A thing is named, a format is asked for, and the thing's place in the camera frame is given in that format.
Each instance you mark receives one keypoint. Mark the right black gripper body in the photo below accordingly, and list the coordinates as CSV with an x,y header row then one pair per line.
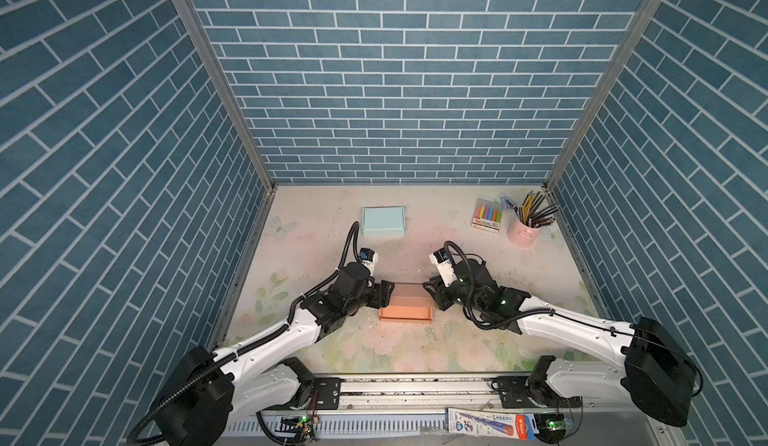
x,y
455,293

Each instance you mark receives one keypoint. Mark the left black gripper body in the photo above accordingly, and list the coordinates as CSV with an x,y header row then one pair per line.
x,y
353,306

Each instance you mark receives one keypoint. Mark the pink paper box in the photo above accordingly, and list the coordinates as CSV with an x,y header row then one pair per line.
x,y
409,302

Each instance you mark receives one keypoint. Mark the light blue paper box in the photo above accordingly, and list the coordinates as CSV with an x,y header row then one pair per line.
x,y
383,221

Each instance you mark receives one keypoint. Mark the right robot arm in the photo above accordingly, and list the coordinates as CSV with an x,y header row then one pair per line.
x,y
636,362

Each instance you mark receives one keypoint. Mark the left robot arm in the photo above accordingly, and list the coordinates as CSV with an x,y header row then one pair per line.
x,y
209,390

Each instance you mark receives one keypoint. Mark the box of coloured markers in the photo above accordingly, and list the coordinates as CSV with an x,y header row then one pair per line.
x,y
487,216

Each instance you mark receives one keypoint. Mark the pink pencil cup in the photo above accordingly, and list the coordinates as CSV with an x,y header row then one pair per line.
x,y
521,235

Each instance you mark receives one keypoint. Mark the coloured pencils bundle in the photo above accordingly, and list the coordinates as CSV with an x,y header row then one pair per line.
x,y
533,212

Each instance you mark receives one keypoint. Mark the white blue red package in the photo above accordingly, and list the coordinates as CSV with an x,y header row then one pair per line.
x,y
491,424

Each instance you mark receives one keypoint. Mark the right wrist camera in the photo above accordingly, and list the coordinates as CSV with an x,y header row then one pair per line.
x,y
442,260

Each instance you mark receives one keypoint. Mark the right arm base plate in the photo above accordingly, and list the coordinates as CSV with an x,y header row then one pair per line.
x,y
522,391

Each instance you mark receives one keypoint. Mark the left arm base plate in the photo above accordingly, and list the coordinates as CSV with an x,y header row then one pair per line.
x,y
324,393

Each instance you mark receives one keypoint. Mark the aluminium front rail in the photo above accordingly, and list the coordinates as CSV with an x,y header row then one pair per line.
x,y
391,394

